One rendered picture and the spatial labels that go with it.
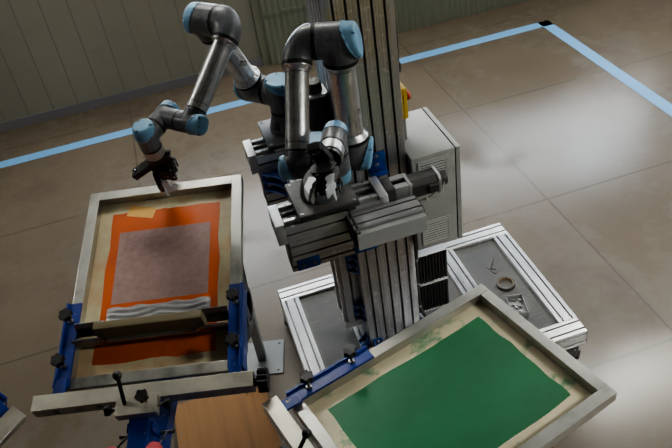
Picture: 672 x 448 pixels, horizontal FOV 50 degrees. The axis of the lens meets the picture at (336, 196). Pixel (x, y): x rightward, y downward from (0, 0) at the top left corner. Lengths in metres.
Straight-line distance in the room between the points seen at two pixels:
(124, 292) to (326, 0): 1.21
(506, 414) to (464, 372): 0.19
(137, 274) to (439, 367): 1.09
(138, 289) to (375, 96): 1.08
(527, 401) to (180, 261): 1.25
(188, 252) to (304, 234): 0.42
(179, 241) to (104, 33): 3.74
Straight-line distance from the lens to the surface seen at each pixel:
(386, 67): 2.57
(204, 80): 2.53
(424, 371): 2.36
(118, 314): 2.57
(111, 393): 2.36
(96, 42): 6.24
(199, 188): 2.75
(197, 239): 2.64
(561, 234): 4.30
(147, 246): 2.69
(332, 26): 2.23
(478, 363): 2.37
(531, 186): 4.65
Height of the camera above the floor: 2.79
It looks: 37 degrees down
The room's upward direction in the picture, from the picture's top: 9 degrees counter-clockwise
